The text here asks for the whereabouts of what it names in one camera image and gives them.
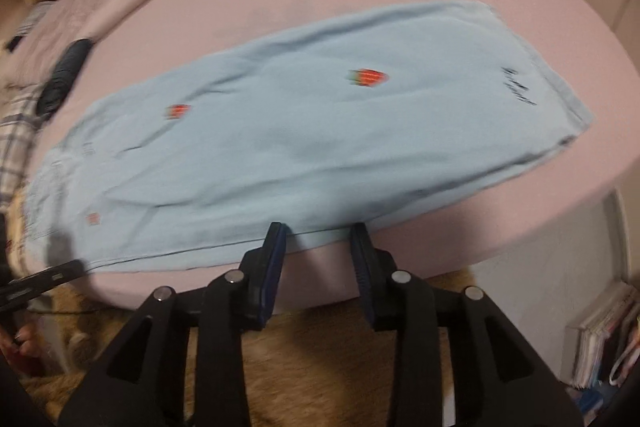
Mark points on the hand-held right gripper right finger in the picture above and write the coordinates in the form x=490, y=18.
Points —
x=361, y=257

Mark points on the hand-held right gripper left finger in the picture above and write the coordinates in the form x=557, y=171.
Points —
x=272, y=252

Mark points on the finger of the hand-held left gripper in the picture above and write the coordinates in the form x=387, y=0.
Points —
x=50, y=277

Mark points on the light blue denim pants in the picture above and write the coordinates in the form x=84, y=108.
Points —
x=310, y=142

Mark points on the person's left hand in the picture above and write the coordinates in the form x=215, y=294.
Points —
x=27, y=343

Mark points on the brown shaggy rug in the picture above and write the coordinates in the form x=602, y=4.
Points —
x=310, y=372

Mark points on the plaid cloth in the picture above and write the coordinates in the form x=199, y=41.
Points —
x=15, y=142

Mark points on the dark folded umbrella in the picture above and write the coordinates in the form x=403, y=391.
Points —
x=65, y=74

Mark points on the stack of books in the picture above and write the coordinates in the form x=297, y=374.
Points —
x=600, y=337

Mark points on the striped pillow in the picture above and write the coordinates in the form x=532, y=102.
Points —
x=35, y=19

